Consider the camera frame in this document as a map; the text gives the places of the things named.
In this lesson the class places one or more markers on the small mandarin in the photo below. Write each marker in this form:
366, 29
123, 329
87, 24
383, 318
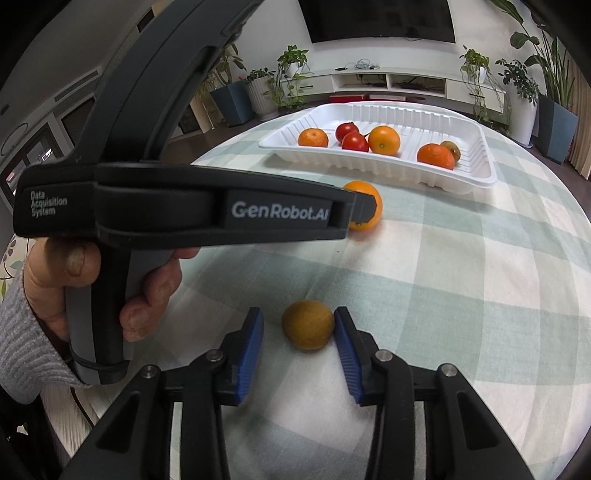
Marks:
313, 137
435, 155

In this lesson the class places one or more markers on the tall thin plant blue pot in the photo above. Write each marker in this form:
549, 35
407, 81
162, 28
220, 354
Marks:
231, 106

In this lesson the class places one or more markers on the person's left hand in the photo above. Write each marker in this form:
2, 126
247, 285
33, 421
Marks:
51, 277

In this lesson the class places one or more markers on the red tomato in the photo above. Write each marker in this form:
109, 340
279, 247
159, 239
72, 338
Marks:
346, 129
355, 143

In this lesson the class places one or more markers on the black television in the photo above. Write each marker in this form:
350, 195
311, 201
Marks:
378, 18

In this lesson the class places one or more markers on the person's left forearm grey sleeve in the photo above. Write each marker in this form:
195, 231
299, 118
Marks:
27, 346

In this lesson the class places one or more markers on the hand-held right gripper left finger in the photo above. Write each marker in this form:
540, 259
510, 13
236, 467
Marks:
249, 357

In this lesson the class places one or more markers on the large orange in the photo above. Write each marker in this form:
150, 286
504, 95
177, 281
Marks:
369, 189
384, 140

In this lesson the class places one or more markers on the trailing plant on cabinet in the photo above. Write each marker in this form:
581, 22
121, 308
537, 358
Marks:
475, 64
291, 60

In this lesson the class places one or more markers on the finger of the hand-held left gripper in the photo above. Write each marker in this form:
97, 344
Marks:
364, 210

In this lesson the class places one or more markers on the beige curtain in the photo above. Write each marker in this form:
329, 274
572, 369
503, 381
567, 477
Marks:
582, 147

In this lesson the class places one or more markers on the red storage box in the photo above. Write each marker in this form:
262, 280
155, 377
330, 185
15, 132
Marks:
397, 97
346, 98

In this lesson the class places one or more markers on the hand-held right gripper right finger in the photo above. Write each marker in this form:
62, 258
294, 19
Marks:
348, 357

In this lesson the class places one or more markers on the small brownish round fruit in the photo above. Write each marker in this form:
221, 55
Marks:
453, 148
308, 325

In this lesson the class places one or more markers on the bushy plant smooth white pot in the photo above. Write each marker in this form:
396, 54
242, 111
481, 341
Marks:
524, 110

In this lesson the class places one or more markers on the green white checked tablecloth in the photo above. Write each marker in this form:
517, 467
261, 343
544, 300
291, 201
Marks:
438, 277

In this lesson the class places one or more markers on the plant in white ribbed pot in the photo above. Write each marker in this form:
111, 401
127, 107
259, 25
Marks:
261, 97

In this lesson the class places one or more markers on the white television cabinet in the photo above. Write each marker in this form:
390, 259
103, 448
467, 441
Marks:
321, 82

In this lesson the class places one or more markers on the broad leaf plant blue pot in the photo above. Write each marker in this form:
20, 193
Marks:
556, 134

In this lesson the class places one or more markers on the white plastic tray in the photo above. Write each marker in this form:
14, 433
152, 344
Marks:
411, 131

